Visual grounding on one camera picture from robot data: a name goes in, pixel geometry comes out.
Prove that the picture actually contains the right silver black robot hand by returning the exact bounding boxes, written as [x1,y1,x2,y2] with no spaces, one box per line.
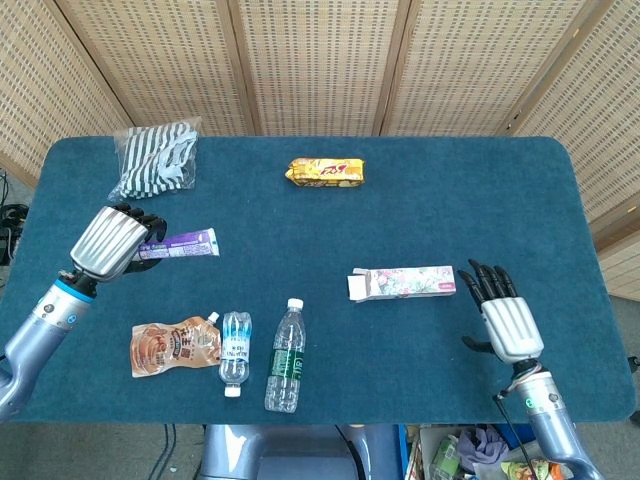
[457,258,545,364]

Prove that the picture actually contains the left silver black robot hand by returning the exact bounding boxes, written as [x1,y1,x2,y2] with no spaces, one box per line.
[69,202,169,284]

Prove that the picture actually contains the purple white toothpaste tube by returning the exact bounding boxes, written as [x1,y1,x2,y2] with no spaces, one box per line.
[137,227,221,261]

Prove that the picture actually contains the floral pink box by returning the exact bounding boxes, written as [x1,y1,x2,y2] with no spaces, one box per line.
[346,265,457,303]

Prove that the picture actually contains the striped cloth in plastic bag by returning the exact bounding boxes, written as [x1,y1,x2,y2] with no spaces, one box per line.
[106,116,203,203]

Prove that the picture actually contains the brown spout pouch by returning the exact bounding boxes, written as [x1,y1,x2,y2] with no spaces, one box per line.
[131,311,222,379]

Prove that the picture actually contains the purple crumpled cloth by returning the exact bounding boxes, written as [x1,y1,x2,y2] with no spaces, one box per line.
[457,425,510,474]

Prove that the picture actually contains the colourful snack bag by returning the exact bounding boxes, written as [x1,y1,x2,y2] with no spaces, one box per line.
[501,459,566,480]

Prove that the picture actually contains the green plastic bottle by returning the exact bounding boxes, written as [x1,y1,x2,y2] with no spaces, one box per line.
[430,434,461,479]

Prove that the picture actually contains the blue label water bottle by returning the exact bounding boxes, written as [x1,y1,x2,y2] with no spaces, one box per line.
[218,310,253,399]

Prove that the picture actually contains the teal table cloth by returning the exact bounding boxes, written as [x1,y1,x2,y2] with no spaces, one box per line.
[0,135,637,426]

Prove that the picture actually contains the green label water bottle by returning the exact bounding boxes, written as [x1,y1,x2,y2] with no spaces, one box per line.
[263,298,307,414]

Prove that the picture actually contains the yellow biscuit pack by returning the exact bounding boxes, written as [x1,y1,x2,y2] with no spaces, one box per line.
[284,157,366,189]

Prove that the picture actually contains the grey-blue robot torso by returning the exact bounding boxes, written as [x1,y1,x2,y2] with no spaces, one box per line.
[197,423,406,480]

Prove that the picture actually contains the wicker folding screen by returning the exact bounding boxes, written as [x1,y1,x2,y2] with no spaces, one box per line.
[0,0,640,301]

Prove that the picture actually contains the black floor cables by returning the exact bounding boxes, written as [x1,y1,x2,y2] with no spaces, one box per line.
[0,169,31,266]

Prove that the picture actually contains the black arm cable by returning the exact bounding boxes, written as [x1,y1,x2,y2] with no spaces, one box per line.
[492,392,534,471]

